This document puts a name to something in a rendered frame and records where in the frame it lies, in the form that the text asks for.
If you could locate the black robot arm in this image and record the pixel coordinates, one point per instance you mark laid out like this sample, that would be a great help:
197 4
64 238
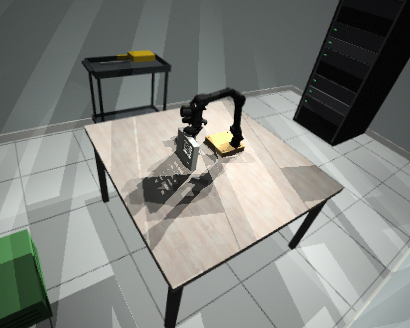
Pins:
201 100

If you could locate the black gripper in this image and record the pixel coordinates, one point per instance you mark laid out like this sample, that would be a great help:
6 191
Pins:
196 126

